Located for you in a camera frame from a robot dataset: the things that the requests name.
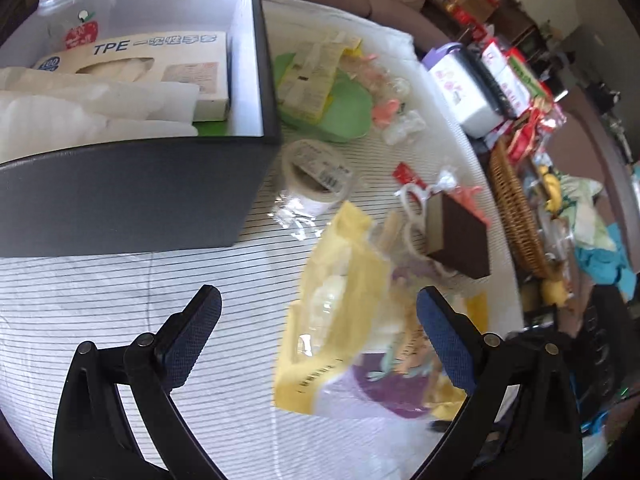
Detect white tape roll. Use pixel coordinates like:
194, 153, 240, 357
279, 139, 355, 217

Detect red snack bags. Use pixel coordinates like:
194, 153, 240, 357
482, 38, 566, 166

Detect white tissue box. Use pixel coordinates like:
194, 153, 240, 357
422, 42, 506, 138

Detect purple plastic plate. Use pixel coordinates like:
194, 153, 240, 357
349, 263, 452, 418

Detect green plastic plate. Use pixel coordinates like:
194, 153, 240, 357
273, 44, 373, 143

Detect brown sanding sponge block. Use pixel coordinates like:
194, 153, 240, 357
425, 192, 490, 280

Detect bananas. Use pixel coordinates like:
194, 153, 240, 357
538, 165, 563, 214

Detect white rubber glove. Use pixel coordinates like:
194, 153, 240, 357
1, 67, 200, 162

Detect TPE glove box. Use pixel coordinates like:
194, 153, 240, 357
35, 30, 229, 122

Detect striped white tablecloth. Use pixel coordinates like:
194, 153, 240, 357
1, 0, 523, 479

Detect yellow clear packaged bag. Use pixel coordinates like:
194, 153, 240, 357
273, 202, 466, 422

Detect wicker basket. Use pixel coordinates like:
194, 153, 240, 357
488, 139, 560, 280

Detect white plastic scissors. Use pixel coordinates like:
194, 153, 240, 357
398, 183, 457, 278

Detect black storage box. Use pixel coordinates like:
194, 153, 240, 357
1, 0, 282, 257

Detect clear plastic tub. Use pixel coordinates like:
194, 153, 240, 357
37, 0, 116, 52

